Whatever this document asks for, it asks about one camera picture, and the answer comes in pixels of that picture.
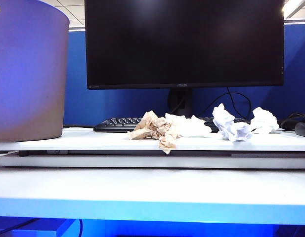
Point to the black ASUS computer monitor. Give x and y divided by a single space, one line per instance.
184 44

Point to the blue cubicle partition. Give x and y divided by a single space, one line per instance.
117 98

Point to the black computer keyboard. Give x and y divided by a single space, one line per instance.
112 124

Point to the white box under table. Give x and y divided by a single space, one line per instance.
43 229

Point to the white paper ball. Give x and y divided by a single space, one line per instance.
191 127
229 128
263 121

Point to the black monitor stand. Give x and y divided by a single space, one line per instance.
184 101

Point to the brown paper ball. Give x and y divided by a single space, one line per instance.
164 138

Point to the white work board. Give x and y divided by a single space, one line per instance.
68 140

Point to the black computer mouse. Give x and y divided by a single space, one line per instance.
304 129

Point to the white base board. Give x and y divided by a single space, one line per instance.
142 161

